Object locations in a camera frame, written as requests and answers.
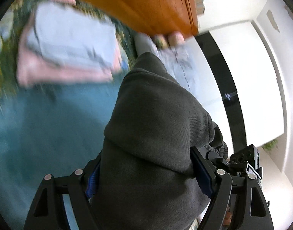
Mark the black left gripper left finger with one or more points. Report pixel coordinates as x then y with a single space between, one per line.
47 210

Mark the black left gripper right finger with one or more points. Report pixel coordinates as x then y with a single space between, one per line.
241 196

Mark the dark grey sweatpants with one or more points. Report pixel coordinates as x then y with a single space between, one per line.
146 176

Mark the blue floral bed blanket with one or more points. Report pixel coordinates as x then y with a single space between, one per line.
44 129

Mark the light blue floral duvet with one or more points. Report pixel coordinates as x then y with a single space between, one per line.
184 62

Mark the pink pillow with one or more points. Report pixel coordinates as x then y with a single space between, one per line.
175 39

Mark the folded pink garment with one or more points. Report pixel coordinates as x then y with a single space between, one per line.
32 69

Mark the floral yellow pillow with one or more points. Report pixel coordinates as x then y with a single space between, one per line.
160 41

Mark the wooden headboard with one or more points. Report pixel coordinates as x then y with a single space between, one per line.
153 17

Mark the folded light blue garment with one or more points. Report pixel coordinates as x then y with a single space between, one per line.
69 38

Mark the wall switch panel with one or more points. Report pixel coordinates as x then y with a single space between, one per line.
200 7

